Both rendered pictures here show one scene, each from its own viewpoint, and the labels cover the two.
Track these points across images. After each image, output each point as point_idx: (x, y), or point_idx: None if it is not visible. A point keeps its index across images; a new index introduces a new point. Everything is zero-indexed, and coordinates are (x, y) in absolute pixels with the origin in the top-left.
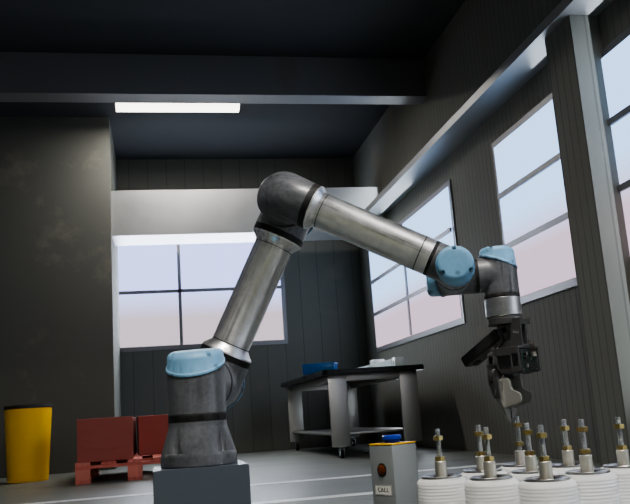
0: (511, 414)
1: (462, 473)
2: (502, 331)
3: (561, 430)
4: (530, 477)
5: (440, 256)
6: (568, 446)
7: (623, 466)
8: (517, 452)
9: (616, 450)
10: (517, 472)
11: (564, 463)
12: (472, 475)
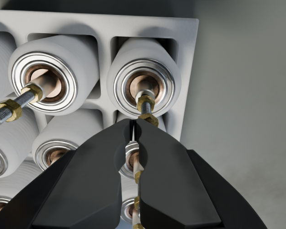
0: (134, 135)
1: (11, 63)
2: None
3: (134, 199)
4: None
5: None
6: (137, 183)
7: (120, 218)
8: (135, 99)
9: (133, 224)
10: (35, 158)
11: (134, 161)
12: (13, 90)
